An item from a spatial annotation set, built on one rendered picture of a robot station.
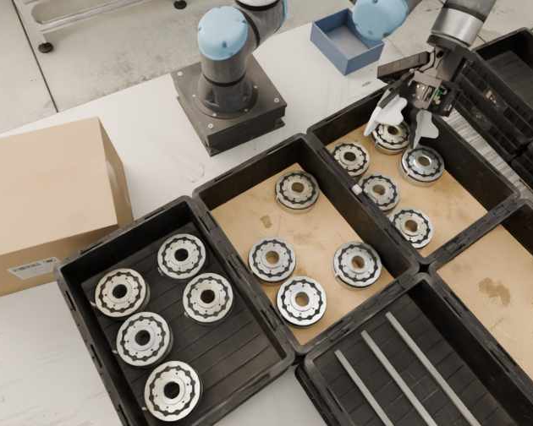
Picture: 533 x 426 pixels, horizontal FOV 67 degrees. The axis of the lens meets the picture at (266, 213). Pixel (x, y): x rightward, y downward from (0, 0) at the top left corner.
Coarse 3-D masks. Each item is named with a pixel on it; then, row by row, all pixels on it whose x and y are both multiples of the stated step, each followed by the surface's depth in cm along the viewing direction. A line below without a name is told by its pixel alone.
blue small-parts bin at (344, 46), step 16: (336, 16) 136; (352, 16) 136; (320, 32) 131; (336, 32) 140; (352, 32) 140; (320, 48) 136; (336, 48) 128; (352, 48) 137; (368, 48) 137; (336, 64) 132; (352, 64) 129; (368, 64) 134
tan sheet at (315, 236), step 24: (288, 168) 100; (264, 192) 96; (216, 216) 93; (240, 216) 93; (264, 216) 93; (288, 216) 94; (312, 216) 94; (336, 216) 94; (240, 240) 91; (288, 240) 91; (312, 240) 91; (336, 240) 91; (360, 240) 91; (312, 264) 89; (264, 288) 86; (336, 288) 86; (336, 312) 84; (312, 336) 82
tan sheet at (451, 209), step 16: (368, 144) 104; (384, 160) 102; (400, 176) 100; (448, 176) 100; (400, 192) 97; (416, 192) 98; (432, 192) 98; (448, 192) 98; (464, 192) 98; (416, 208) 96; (432, 208) 96; (448, 208) 96; (464, 208) 96; (480, 208) 96; (432, 224) 94; (448, 224) 94; (464, 224) 94; (432, 240) 92
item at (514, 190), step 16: (368, 96) 98; (336, 112) 95; (448, 128) 94; (320, 144) 91; (464, 144) 92; (336, 160) 89; (480, 160) 90; (496, 176) 89; (512, 192) 87; (496, 208) 85; (480, 224) 83; (400, 240) 81; (448, 240) 81; (416, 256) 79; (432, 256) 79
